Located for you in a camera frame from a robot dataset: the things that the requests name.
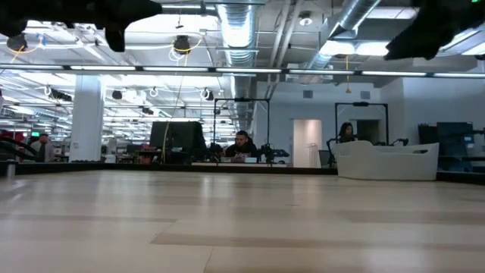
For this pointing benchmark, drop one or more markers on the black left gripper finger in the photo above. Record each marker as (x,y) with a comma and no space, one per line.
(142,14)
(140,4)

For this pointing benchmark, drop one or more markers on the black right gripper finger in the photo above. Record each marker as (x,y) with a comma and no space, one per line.
(417,52)
(413,38)

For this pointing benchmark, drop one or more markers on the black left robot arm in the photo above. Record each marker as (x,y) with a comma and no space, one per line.
(38,11)

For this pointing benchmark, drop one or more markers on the black round ceiling fixture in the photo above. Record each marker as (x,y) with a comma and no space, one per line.
(17,42)
(182,43)

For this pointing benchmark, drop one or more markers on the blue cabinet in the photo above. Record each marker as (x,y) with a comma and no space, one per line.
(451,140)

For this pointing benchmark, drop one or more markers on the white square column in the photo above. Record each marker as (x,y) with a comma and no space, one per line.
(87,121)

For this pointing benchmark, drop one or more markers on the person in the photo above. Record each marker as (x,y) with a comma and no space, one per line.
(241,146)
(345,132)
(43,149)

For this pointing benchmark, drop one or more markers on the long white light strip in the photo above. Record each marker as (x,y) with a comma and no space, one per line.
(242,70)

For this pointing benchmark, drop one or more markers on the grey plastic bin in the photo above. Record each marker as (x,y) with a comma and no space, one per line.
(379,163)

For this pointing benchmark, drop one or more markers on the black monitor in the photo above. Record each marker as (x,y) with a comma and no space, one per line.
(178,138)

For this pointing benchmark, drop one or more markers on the white door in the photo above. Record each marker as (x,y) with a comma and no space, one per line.
(307,140)

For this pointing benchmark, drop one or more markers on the silver ventilation duct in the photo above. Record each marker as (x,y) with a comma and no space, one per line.
(236,30)
(348,19)

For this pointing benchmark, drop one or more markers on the black frame rig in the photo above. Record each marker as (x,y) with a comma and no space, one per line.
(242,99)
(360,104)

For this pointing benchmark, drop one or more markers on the black aluminium table frame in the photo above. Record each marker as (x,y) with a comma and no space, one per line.
(151,167)

